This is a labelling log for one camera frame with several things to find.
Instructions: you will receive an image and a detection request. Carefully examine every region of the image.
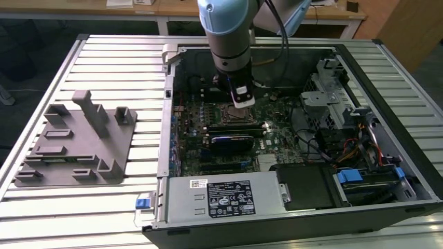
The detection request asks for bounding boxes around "CPU socket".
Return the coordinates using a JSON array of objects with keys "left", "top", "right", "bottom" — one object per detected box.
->
[{"left": 219, "top": 102, "right": 259, "bottom": 126}]

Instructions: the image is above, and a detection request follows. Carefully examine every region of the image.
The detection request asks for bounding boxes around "black RAM slot row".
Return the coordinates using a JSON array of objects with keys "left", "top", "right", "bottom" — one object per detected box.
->
[{"left": 206, "top": 123, "right": 266, "bottom": 137}]

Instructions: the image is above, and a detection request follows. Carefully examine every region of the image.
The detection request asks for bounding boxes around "black graphics card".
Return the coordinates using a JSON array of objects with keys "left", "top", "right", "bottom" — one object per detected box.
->
[{"left": 208, "top": 134, "right": 256, "bottom": 157}]

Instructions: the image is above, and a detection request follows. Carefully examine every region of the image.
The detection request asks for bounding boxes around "metal drive cage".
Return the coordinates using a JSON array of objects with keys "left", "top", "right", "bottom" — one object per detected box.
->
[{"left": 299, "top": 57, "right": 359, "bottom": 130}]

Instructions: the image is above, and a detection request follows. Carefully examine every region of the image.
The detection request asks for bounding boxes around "green motherboard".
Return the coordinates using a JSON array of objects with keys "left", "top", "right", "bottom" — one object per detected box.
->
[{"left": 171, "top": 87, "right": 306, "bottom": 177}]

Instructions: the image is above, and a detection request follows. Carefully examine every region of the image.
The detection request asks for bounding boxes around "black expansion slot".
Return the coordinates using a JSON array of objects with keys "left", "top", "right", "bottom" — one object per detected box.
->
[{"left": 200, "top": 162, "right": 243, "bottom": 174}]

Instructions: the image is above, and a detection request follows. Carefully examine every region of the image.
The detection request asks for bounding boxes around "silver chipset heatsink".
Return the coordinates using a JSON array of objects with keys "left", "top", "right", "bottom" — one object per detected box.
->
[{"left": 258, "top": 155, "right": 279, "bottom": 172}]

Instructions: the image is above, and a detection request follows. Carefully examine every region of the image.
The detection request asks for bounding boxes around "grey parts rack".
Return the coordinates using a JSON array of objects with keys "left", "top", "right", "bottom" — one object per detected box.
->
[{"left": 14, "top": 89, "right": 139, "bottom": 187}]

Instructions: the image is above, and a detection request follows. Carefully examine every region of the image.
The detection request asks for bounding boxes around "silver power supply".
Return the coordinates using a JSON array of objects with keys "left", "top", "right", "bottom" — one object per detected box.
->
[{"left": 156, "top": 173, "right": 290, "bottom": 227}]

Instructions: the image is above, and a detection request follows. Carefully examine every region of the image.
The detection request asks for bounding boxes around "black plastic shroud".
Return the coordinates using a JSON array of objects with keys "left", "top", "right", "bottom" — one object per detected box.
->
[{"left": 268, "top": 163, "right": 351, "bottom": 211}]

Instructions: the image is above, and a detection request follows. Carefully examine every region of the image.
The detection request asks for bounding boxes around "hard disk in blue carrier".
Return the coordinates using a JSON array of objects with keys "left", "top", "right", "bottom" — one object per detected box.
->
[{"left": 332, "top": 167, "right": 407, "bottom": 207}]

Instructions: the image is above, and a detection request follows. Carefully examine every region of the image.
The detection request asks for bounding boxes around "green RAM stick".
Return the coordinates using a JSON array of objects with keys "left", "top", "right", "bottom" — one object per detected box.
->
[{"left": 40, "top": 155, "right": 80, "bottom": 163}]

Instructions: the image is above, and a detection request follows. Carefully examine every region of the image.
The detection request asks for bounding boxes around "wooden cabinet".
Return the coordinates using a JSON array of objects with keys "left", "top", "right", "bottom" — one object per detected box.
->
[{"left": 355, "top": 0, "right": 443, "bottom": 75}]

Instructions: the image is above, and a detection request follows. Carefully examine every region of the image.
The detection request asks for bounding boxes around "black open PC case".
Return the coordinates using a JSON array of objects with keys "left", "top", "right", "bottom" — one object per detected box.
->
[{"left": 134, "top": 38, "right": 443, "bottom": 249}]

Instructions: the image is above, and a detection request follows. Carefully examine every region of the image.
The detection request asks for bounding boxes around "grey stand foot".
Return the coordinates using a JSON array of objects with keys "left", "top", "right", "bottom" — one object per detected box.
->
[{"left": 0, "top": 83, "right": 15, "bottom": 106}]

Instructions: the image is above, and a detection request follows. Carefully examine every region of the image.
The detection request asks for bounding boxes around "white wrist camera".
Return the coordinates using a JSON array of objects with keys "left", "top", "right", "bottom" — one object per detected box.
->
[{"left": 230, "top": 84, "right": 256, "bottom": 109}]

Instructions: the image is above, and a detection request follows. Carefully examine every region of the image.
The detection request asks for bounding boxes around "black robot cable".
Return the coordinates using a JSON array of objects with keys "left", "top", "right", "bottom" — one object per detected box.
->
[{"left": 263, "top": 0, "right": 291, "bottom": 68}]

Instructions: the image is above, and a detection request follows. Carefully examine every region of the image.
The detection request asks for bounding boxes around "wooden desk white frame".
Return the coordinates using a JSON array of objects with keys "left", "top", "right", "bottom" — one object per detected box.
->
[{"left": 0, "top": 0, "right": 368, "bottom": 39}]

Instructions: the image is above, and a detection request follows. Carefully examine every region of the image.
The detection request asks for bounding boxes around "orange yellow wire bundle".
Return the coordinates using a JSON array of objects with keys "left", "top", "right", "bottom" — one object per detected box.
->
[{"left": 334, "top": 149, "right": 359, "bottom": 168}]

